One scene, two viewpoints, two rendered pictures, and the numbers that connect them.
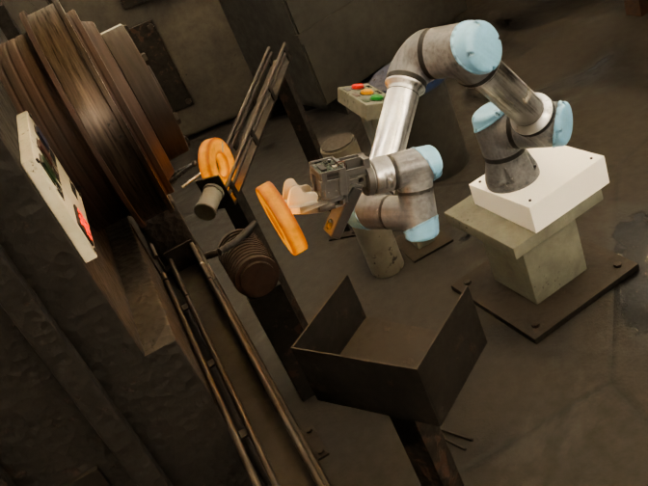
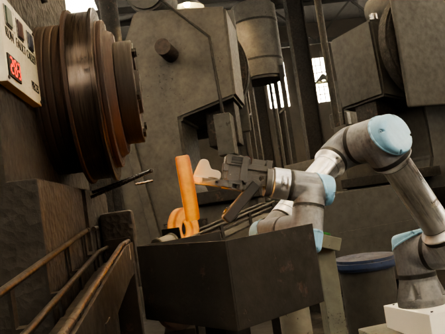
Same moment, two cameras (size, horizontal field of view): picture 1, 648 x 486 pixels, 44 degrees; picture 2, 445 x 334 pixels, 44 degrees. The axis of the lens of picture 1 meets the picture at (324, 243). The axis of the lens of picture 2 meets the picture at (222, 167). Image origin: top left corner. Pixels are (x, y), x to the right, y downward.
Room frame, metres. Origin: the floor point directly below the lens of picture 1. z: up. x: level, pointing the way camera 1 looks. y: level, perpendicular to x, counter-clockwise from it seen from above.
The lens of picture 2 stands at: (0.12, -0.12, 0.78)
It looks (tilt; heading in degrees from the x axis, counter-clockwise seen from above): 4 degrees up; 4
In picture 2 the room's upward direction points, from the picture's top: 8 degrees counter-clockwise
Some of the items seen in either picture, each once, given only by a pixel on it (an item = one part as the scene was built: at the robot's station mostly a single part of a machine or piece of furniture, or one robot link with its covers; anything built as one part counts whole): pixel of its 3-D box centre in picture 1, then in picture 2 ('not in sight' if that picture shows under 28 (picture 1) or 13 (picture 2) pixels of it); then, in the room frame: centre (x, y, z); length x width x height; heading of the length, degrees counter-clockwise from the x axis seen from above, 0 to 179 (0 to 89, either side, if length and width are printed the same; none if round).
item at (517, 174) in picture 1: (508, 163); (419, 287); (1.90, -0.56, 0.43); 0.15 x 0.15 x 0.10
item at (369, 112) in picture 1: (394, 169); (331, 306); (2.36, -0.32, 0.31); 0.24 x 0.16 x 0.62; 9
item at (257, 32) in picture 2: not in sight; (268, 120); (10.60, -0.40, 2.25); 0.92 x 0.92 x 4.50
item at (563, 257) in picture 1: (531, 246); not in sight; (1.89, -0.56, 0.13); 0.40 x 0.40 x 0.26; 16
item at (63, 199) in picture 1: (55, 182); (17, 54); (1.22, 0.35, 1.15); 0.26 x 0.02 x 0.18; 9
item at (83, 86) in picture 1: (102, 115); (95, 97); (1.57, 0.30, 1.11); 0.47 x 0.06 x 0.47; 9
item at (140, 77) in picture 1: (147, 92); (131, 92); (1.59, 0.20, 1.11); 0.28 x 0.06 x 0.28; 9
